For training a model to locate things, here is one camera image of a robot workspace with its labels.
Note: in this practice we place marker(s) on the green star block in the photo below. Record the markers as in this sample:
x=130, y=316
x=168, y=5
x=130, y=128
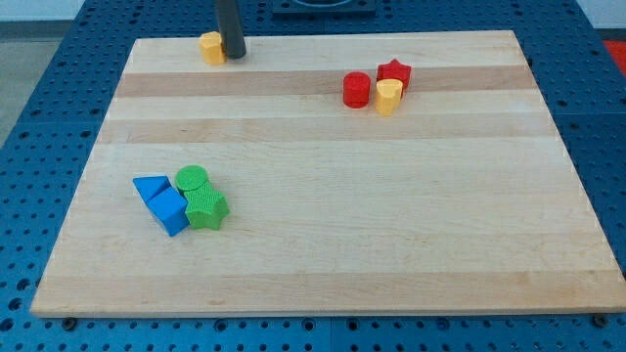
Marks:
x=206, y=207

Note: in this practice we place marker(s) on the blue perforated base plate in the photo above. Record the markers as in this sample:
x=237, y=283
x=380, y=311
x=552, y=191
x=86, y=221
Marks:
x=45, y=153

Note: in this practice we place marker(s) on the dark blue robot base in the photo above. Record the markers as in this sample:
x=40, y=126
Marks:
x=323, y=7

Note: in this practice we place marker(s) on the blue cube block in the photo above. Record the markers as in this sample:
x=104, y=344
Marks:
x=169, y=209

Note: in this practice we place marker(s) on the green cylinder block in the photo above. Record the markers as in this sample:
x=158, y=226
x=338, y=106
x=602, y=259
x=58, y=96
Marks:
x=190, y=177

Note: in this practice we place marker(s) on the yellow heart block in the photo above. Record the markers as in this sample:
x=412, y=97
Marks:
x=388, y=95

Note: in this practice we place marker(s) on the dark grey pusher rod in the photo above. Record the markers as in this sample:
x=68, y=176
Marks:
x=230, y=28

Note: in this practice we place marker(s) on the red cylinder block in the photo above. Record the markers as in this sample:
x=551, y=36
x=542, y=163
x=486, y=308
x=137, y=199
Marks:
x=356, y=87

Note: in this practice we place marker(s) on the red star block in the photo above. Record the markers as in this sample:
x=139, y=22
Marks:
x=395, y=70

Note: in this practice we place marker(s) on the wooden board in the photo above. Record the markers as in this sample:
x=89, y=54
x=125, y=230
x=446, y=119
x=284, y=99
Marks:
x=464, y=201

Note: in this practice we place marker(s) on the yellow hexagon block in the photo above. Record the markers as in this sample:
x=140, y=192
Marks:
x=211, y=47

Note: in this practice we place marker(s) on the blue triangle block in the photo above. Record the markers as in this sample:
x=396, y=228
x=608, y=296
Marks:
x=148, y=187

